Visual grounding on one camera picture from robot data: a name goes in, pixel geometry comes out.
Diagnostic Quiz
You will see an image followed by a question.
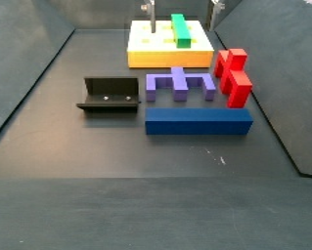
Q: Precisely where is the yellow slotted board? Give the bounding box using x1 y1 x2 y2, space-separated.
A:
128 21 215 68

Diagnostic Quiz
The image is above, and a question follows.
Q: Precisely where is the purple comb-shaped block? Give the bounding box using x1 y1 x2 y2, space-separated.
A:
145 66 216 102

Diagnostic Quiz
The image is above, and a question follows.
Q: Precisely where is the green rectangular bar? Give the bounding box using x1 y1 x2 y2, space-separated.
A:
172 14 191 49

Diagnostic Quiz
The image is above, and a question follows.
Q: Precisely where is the grey metal post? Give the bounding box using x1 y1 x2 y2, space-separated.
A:
210 0 227 30
141 0 156 32

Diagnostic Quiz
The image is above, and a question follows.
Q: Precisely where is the grey metal post left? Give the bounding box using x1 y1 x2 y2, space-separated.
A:
141 0 156 32

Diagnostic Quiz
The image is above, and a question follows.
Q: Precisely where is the red comb-shaped block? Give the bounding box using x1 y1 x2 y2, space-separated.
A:
214 49 253 108

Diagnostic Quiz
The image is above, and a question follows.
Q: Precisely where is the grey metal post right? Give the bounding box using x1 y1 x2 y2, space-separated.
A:
210 0 227 30

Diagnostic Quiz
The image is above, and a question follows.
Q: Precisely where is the black angle bracket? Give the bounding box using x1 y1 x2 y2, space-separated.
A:
77 76 140 111

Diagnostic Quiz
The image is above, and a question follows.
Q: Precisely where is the long blue rectangular block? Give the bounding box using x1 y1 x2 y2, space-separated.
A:
145 107 254 135

